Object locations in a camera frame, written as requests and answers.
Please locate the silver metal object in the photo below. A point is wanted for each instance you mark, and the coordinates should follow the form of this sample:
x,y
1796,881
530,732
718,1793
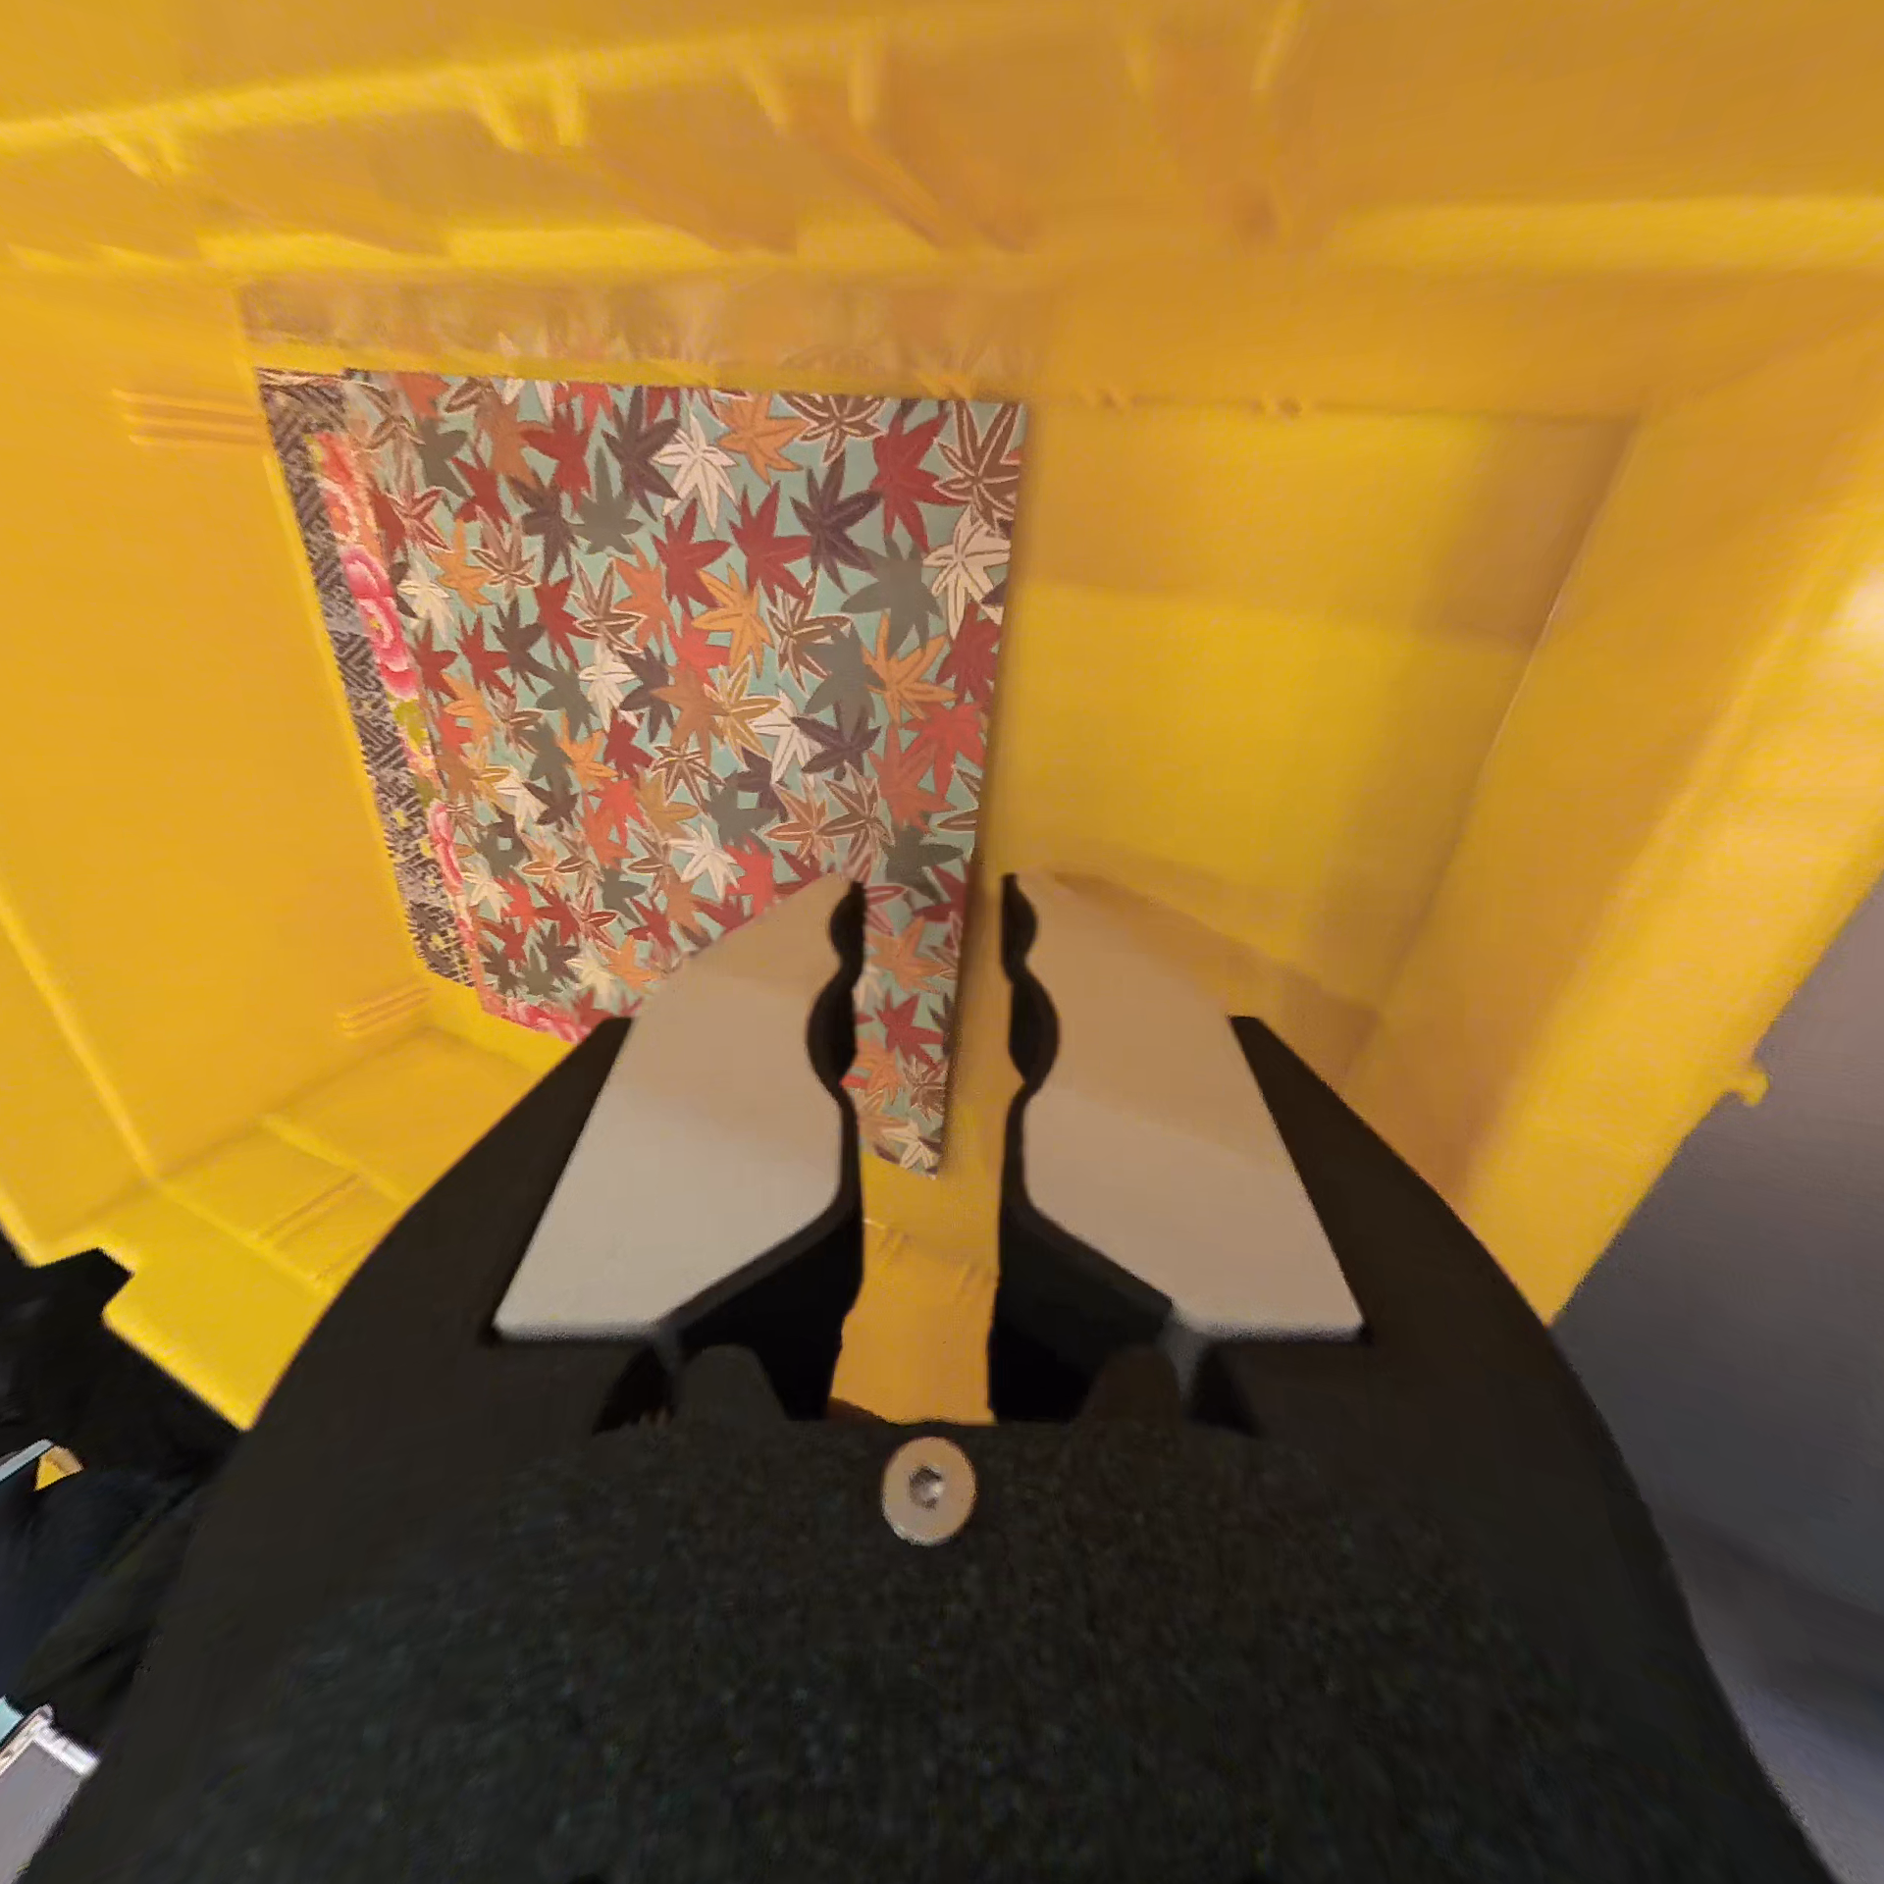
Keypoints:
x,y
45,1760

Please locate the dark cloth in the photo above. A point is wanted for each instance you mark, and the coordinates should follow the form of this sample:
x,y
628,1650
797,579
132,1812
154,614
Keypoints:
x,y
89,1588

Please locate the leaf-patterned paper sheet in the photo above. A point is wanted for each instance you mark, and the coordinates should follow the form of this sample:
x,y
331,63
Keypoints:
x,y
665,664

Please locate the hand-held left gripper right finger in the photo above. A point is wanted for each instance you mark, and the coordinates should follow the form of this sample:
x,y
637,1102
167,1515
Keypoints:
x,y
1179,1179

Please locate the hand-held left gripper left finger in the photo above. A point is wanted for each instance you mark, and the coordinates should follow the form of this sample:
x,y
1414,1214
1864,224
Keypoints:
x,y
693,1162

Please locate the pink floral paper sheet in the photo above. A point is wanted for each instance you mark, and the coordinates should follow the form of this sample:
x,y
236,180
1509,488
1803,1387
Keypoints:
x,y
367,597

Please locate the black patterned paper sheet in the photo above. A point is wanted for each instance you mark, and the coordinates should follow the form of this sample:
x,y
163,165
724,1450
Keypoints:
x,y
293,428

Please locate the yellow plastic bin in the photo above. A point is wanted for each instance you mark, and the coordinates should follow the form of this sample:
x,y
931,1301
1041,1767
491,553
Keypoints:
x,y
1327,737

